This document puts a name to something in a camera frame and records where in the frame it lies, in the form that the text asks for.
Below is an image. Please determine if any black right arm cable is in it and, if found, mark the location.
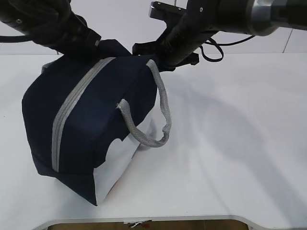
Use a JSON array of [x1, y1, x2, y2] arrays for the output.
[[199, 33, 255, 62]]

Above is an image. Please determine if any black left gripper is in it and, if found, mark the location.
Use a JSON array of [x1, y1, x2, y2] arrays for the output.
[[55, 14, 101, 60]]

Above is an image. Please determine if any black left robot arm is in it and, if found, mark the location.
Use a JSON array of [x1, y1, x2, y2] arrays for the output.
[[0, 0, 101, 61]]

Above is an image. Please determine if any navy and white lunch bag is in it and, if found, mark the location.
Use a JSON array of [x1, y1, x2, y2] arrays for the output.
[[22, 40, 172, 205]]

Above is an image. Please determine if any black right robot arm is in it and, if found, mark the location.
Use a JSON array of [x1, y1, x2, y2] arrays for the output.
[[132, 0, 307, 71]]

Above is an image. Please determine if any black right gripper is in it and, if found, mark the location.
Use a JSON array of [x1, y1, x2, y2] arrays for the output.
[[132, 9, 200, 72]]

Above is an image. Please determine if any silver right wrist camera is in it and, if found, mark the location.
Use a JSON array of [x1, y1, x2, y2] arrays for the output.
[[149, 1, 186, 23]]

